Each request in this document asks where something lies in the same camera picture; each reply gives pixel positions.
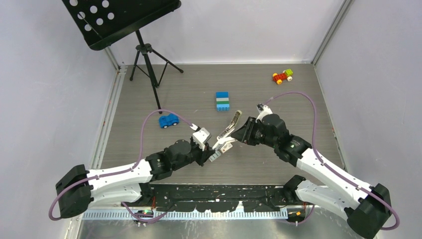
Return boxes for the white staple box sleeve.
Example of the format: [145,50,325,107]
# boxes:
[220,142,232,153]

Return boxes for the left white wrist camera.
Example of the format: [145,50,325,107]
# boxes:
[190,124,211,145]

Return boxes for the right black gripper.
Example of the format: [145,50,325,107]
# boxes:
[232,116,278,148]

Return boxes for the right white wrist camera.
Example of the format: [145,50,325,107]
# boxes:
[256,104,273,121]

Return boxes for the blue toy car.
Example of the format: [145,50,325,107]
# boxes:
[159,114,180,128]

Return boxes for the beige white stapler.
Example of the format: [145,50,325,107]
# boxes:
[216,110,242,140]

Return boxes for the staple tray with staples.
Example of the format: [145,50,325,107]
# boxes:
[209,151,221,162]

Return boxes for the red green toy car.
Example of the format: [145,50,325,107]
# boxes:
[272,69,293,85]

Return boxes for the black music stand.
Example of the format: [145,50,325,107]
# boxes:
[62,0,183,113]

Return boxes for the blue green brick stack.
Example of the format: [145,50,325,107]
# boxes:
[215,92,230,112]

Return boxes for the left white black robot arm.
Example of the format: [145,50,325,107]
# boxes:
[52,139,221,219]

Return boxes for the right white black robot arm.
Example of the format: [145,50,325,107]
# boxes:
[231,114,392,239]

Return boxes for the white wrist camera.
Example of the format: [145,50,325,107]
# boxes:
[256,104,273,121]
[190,124,211,145]

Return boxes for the white staple remover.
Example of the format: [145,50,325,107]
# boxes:
[212,137,236,151]

